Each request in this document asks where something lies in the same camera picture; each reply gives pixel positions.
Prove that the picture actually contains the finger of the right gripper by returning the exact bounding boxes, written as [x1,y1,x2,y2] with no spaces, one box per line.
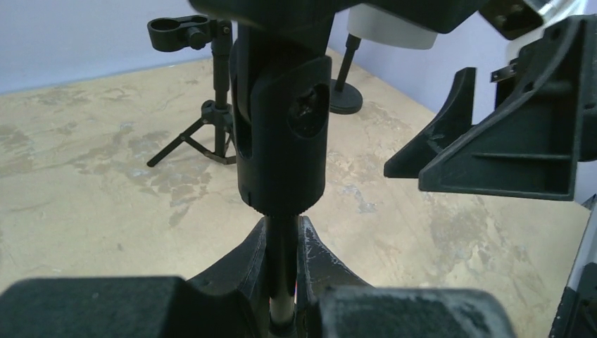
[384,67,477,179]

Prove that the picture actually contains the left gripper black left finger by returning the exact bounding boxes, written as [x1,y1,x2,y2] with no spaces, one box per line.
[187,220,270,337]

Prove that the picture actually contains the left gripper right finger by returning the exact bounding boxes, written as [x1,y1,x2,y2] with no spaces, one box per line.
[296,216,369,327]

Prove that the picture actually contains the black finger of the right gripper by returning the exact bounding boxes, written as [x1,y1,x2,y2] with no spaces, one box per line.
[418,14,596,201]

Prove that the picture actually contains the black round-base stand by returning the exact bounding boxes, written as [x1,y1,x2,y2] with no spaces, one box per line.
[329,34,363,115]
[191,1,491,337]

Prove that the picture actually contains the black tripod mic stand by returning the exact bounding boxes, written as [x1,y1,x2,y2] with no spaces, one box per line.
[146,15,238,168]

